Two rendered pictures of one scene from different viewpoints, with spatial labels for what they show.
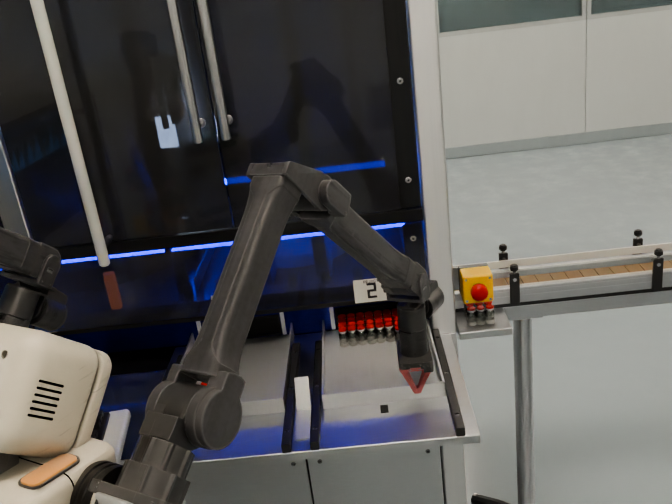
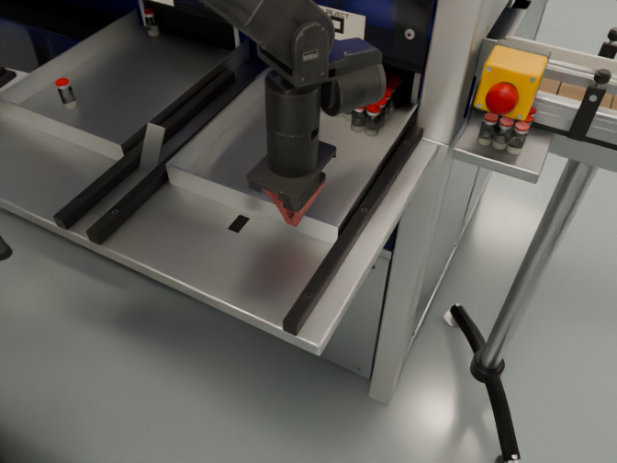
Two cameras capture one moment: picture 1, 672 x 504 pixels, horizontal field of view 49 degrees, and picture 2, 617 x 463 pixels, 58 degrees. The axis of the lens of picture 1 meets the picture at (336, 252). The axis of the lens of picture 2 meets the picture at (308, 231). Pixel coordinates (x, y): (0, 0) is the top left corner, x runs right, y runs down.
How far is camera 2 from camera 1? 1.01 m
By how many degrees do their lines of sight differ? 32
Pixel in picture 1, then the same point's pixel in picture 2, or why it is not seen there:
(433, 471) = (374, 287)
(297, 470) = not seen: hidden behind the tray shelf
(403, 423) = (238, 262)
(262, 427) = (80, 174)
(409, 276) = (263, 18)
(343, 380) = (235, 151)
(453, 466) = (398, 295)
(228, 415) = not seen: outside the picture
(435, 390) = (321, 231)
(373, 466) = not seen: hidden behind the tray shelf
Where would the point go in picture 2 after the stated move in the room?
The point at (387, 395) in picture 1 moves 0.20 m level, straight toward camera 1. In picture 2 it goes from (252, 206) to (155, 319)
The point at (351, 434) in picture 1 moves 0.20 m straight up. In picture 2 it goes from (159, 242) to (120, 111)
